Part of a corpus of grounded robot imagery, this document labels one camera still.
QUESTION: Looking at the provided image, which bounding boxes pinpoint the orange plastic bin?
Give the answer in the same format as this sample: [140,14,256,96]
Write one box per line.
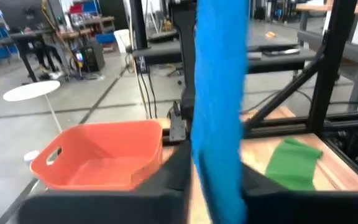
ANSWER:
[29,119,165,192]

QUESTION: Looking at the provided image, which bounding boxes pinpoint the black computer tower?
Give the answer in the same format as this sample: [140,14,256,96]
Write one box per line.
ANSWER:
[73,46,106,73]

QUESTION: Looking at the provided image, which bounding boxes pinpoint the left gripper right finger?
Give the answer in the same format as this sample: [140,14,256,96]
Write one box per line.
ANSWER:
[242,164,358,224]

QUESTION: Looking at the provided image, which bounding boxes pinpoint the white bucket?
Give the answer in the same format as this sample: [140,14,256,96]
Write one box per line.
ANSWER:
[113,29,132,54]

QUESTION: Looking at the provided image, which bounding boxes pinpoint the dark grey desk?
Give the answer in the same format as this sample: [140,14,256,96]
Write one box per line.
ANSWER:
[132,40,323,75]

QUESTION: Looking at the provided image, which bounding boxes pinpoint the blue crate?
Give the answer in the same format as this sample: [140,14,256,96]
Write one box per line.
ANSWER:
[95,32,117,45]

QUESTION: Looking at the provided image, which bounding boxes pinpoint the black vertical post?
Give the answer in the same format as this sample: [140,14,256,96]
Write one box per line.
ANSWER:
[128,0,150,50]

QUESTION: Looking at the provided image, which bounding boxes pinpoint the white round side table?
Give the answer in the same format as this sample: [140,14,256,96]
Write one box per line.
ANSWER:
[2,80,62,133]

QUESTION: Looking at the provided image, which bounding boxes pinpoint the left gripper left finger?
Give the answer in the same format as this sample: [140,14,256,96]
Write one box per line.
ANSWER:
[17,139,195,224]

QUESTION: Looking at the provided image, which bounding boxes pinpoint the black aluminium rig frame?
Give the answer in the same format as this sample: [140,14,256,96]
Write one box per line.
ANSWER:
[168,0,358,175]

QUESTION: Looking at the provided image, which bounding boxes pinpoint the black work table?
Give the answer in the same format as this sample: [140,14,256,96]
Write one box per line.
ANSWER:
[9,29,62,82]

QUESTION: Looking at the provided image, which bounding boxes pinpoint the white cylindrical cup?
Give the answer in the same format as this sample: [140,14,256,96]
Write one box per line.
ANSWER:
[23,150,40,170]

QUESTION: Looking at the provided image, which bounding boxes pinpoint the blue elastic bandage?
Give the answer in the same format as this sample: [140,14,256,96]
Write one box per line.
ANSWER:
[191,0,250,224]

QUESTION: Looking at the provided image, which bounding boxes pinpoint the green elastic bandage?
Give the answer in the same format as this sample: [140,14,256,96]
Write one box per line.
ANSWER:
[265,136,324,191]

